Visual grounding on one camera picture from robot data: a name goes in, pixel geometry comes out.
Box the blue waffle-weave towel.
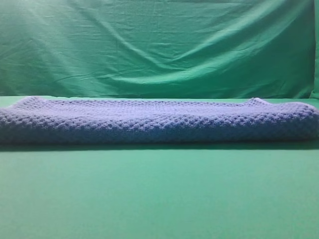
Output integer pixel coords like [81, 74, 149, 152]
[0, 97, 319, 144]

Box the green backdrop cloth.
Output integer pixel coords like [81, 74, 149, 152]
[0, 0, 319, 99]

